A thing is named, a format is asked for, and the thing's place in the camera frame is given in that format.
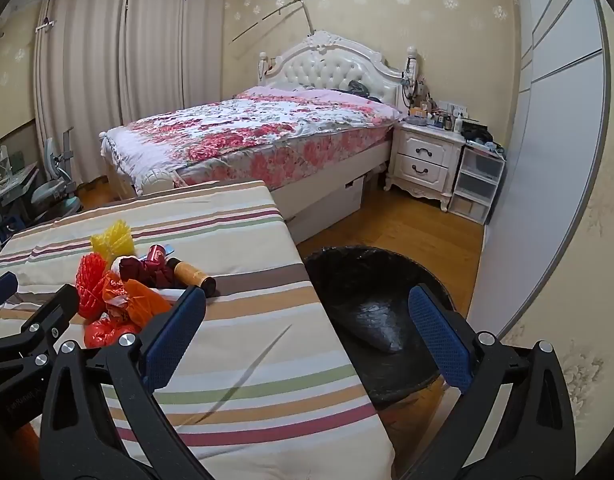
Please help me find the beige curtain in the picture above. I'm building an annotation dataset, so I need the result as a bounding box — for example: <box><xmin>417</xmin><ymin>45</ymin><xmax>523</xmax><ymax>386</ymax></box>
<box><xmin>124</xmin><ymin>0</ymin><xmax>229</xmax><ymax>123</ymax></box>
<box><xmin>34</xmin><ymin>0</ymin><xmax>132</xmax><ymax>186</ymax></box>

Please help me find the pink blanket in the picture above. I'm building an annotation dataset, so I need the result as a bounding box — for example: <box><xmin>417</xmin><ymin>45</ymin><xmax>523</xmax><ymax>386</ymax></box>
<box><xmin>234</xmin><ymin>85</ymin><xmax>400</xmax><ymax>116</ymax></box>

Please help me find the thin metal rod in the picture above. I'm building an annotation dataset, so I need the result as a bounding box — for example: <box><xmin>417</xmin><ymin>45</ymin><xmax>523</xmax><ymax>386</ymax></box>
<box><xmin>231</xmin><ymin>0</ymin><xmax>316</xmax><ymax>45</ymax></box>

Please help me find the yellow foam fruit net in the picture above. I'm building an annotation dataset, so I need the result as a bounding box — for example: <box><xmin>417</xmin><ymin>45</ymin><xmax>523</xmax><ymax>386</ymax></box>
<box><xmin>90</xmin><ymin>218</ymin><xmax>135</xmax><ymax>263</ymax></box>

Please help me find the dark clothing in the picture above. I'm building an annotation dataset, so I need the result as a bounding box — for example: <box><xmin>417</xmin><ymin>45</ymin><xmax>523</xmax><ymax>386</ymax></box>
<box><xmin>344</xmin><ymin>80</ymin><xmax>383</xmax><ymax>101</ymax></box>

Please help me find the orange plastic bag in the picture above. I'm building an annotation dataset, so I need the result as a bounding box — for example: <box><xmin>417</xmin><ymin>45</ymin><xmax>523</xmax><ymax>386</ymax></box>
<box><xmin>102</xmin><ymin>271</ymin><xmax>174</xmax><ymax>332</ymax></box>

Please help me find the red foam fruit net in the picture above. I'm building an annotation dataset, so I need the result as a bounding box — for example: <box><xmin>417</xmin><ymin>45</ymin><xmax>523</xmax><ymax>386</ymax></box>
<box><xmin>75</xmin><ymin>254</ymin><xmax>110</xmax><ymax>320</ymax></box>

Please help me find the grey study desk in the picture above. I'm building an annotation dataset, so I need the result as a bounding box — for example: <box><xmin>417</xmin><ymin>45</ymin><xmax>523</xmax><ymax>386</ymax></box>
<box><xmin>0</xmin><ymin>145</ymin><xmax>38</xmax><ymax>256</ymax></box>

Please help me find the pink floral bed sheet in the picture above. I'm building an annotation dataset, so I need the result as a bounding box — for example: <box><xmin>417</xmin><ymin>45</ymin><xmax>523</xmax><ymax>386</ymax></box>
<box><xmin>174</xmin><ymin>122</ymin><xmax>395</xmax><ymax>191</ymax></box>

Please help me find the white nightstand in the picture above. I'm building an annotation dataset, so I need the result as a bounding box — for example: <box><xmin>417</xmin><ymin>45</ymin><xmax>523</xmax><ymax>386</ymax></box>
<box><xmin>385</xmin><ymin>121</ymin><xmax>467</xmax><ymax>212</ymax></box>

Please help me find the white sliding wardrobe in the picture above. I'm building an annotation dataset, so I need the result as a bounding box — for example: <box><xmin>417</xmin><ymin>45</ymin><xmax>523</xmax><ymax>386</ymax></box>
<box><xmin>470</xmin><ymin>0</ymin><xmax>610</xmax><ymax>346</ymax></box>

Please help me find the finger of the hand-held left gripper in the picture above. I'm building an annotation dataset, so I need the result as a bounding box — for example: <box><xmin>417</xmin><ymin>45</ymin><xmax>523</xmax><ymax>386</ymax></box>
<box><xmin>0</xmin><ymin>286</ymin><xmax>81</xmax><ymax>376</ymax></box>
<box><xmin>0</xmin><ymin>272</ymin><xmax>18</xmax><ymax>317</ymax></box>

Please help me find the clear plastic drawer unit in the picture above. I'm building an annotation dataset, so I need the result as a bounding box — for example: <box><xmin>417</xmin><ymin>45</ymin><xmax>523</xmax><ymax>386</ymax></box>
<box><xmin>448</xmin><ymin>146</ymin><xmax>505</xmax><ymax>226</ymax></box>

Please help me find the cluster of small bottles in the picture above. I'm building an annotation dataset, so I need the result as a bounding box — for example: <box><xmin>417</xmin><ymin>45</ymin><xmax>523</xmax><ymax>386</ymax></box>
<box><xmin>404</xmin><ymin>97</ymin><xmax>469</xmax><ymax>133</ymax></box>

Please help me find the dark red cloth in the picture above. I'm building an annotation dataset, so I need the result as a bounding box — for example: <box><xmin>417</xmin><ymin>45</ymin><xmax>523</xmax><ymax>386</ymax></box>
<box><xmin>119</xmin><ymin>256</ymin><xmax>188</xmax><ymax>291</ymax></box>

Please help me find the black trash bin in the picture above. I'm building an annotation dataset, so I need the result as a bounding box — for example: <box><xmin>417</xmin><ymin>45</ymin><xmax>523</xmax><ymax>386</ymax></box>
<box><xmin>303</xmin><ymin>245</ymin><xmax>458</xmax><ymax>408</ymax></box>

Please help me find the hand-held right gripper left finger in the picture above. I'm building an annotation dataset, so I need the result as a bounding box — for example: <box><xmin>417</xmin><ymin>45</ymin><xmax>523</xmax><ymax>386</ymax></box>
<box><xmin>41</xmin><ymin>286</ymin><xmax>223</xmax><ymax>480</ymax></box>

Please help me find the grey desk chair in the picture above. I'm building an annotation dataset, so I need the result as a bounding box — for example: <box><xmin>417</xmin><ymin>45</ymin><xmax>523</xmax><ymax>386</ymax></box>
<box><xmin>31</xmin><ymin>130</ymin><xmax>84</xmax><ymax>223</ymax></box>

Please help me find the striped bed sheet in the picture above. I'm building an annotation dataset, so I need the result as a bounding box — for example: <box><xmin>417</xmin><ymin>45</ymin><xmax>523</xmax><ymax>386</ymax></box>
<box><xmin>0</xmin><ymin>180</ymin><xmax>395</xmax><ymax>480</ymax></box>

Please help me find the white tufted bed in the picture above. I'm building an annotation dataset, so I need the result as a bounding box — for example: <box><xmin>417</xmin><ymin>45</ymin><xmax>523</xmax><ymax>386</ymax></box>
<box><xmin>99</xmin><ymin>30</ymin><xmax>413</xmax><ymax>246</ymax></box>

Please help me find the white cardboard box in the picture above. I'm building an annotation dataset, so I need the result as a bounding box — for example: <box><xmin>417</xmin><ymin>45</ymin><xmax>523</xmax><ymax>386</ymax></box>
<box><xmin>286</xmin><ymin>177</ymin><xmax>364</xmax><ymax>246</ymax></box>

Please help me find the black bag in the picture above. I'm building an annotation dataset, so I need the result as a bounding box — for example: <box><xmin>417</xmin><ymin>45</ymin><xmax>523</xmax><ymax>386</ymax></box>
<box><xmin>461</xmin><ymin>120</ymin><xmax>494</xmax><ymax>146</ymax></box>

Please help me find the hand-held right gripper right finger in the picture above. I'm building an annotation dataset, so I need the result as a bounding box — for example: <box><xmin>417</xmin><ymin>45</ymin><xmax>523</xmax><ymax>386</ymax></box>
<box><xmin>382</xmin><ymin>284</ymin><xmax>578</xmax><ymax>480</ymax></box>

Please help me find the brown thread spool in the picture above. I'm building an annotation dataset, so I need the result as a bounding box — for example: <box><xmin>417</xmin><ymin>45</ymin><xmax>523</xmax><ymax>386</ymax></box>
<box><xmin>167</xmin><ymin>257</ymin><xmax>218</xmax><ymax>297</ymax></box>

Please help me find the white floral quilt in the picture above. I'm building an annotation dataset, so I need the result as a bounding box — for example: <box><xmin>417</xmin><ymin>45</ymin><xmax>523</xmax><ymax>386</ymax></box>
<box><xmin>101</xmin><ymin>97</ymin><xmax>403</xmax><ymax>191</ymax></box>

